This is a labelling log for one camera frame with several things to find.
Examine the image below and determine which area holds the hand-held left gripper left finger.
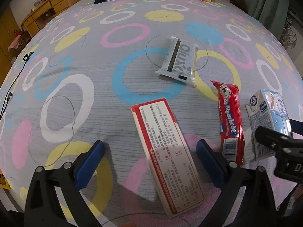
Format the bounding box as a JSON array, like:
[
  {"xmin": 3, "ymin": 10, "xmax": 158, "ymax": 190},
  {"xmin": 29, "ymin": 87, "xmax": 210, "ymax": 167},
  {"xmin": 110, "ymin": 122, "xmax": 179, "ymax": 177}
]
[{"xmin": 24, "ymin": 140, "xmax": 106, "ymax": 227}]

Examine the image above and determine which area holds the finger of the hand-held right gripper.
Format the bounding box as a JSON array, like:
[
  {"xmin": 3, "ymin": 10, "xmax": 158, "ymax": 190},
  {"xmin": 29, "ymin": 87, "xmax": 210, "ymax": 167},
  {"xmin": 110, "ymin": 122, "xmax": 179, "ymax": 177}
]
[
  {"xmin": 290, "ymin": 119, "xmax": 303, "ymax": 136},
  {"xmin": 255, "ymin": 126, "xmax": 294, "ymax": 157}
]

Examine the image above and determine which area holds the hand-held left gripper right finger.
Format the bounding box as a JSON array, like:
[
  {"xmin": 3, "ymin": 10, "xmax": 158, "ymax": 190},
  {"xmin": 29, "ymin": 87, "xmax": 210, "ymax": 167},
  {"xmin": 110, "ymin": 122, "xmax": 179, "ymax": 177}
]
[{"xmin": 196, "ymin": 139, "xmax": 278, "ymax": 227}]

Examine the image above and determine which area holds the blue milk carton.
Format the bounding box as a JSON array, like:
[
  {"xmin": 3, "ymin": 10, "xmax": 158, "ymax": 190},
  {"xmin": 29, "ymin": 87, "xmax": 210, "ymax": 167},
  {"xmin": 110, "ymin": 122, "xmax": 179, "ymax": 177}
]
[{"xmin": 245, "ymin": 89, "xmax": 294, "ymax": 161}]

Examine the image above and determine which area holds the red and white box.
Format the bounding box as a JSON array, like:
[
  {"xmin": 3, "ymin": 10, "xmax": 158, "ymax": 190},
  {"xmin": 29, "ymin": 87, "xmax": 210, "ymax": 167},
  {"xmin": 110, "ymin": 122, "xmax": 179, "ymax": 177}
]
[{"xmin": 131, "ymin": 98, "xmax": 205, "ymax": 218}]

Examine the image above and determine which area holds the teal cardboard box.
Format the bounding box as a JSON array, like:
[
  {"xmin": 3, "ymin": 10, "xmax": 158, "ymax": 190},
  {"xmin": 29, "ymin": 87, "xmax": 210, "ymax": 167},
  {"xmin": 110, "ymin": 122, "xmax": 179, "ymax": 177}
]
[{"xmin": 283, "ymin": 186, "xmax": 303, "ymax": 218}]

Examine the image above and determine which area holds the red candy packet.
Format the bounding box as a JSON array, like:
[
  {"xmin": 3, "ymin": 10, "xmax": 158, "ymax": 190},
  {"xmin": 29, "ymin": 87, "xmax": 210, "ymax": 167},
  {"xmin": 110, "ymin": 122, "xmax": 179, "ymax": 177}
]
[{"xmin": 210, "ymin": 80, "xmax": 244, "ymax": 166}]

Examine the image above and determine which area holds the bed with circle-print sheet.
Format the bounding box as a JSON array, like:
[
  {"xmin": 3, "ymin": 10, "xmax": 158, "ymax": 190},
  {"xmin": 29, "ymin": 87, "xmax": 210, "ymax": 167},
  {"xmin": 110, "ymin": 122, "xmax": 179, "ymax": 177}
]
[{"xmin": 0, "ymin": 0, "xmax": 303, "ymax": 227}]

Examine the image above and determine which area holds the silver snack packet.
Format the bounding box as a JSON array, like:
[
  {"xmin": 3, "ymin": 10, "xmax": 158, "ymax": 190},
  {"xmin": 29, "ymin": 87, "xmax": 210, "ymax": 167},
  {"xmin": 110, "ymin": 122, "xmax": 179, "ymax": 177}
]
[{"xmin": 155, "ymin": 36, "xmax": 198, "ymax": 87}]

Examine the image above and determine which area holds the dark cloth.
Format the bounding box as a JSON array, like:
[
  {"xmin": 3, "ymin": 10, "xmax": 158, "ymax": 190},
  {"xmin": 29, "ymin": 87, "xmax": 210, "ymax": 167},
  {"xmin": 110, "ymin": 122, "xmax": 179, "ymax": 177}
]
[{"xmin": 218, "ymin": 0, "xmax": 249, "ymax": 15}]

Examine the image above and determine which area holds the pink cloth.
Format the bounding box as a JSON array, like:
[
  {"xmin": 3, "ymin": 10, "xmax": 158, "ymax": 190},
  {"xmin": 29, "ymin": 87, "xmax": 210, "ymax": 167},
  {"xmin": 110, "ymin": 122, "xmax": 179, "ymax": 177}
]
[{"xmin": 7, "ymin": 30, "xmax": 29, "ymax": 52}]

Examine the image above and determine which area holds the wooden wardrobe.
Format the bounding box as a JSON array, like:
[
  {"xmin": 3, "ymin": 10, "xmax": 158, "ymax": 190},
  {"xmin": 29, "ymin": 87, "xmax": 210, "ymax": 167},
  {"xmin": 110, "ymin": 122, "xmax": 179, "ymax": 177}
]
[{"xmin": 0, "ymin": 6, "xmax": 22, "ymax": 59}]

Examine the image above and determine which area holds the black cable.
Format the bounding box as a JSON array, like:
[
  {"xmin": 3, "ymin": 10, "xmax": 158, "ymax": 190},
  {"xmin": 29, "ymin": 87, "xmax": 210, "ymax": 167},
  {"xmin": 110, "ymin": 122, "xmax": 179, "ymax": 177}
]
[{"xmin": 0, "ymin": 52, "xmax": 34, "ymax": 119}]

